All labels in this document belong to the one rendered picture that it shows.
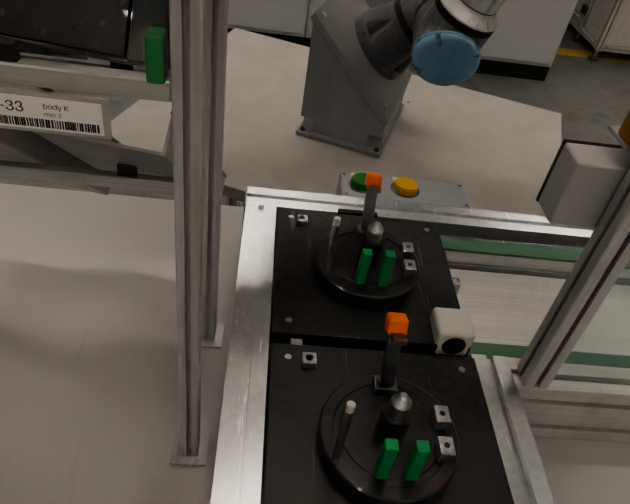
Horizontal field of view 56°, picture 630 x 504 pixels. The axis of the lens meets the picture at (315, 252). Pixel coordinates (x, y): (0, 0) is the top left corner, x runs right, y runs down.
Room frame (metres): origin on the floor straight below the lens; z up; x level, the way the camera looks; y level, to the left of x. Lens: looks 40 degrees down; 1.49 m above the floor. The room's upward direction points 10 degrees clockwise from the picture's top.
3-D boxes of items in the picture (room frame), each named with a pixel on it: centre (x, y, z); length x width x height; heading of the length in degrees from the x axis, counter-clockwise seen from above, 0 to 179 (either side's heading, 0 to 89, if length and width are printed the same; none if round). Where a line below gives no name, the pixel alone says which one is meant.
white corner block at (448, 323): (0.51, -0.18, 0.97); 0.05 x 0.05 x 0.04; 8
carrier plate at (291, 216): (0.59, -0.07, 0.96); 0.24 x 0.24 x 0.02; 8
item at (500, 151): (1.19, -0.04, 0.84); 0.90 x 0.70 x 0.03; 78
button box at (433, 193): (0.82, -0.13, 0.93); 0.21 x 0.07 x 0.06; 98
